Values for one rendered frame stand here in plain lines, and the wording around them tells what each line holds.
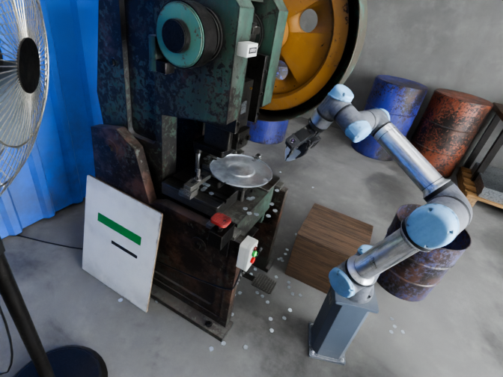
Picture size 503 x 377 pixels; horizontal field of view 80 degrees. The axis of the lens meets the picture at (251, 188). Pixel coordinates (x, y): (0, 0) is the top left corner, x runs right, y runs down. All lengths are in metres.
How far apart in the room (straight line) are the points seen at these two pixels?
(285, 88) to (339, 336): 1.22
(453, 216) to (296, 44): 1.00
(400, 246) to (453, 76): 3.56
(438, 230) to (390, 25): 3.66
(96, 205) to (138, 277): 0.43
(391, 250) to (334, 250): 0.75
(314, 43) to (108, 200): 1.23
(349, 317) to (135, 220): 1.08
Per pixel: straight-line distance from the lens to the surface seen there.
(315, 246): 1.80
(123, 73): 1.40
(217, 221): 1.11
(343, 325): 1.54
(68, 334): 1.80
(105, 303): 1.86
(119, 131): 1.42
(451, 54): 4.42
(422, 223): 0.96
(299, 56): 1.55
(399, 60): 4.42
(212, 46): 1.00
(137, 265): 1.66
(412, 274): 2.10
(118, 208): 1.60
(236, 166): 1.40
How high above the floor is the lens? 1.47
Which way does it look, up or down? 33 degrees down
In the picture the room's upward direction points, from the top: 11 degrees clockwise
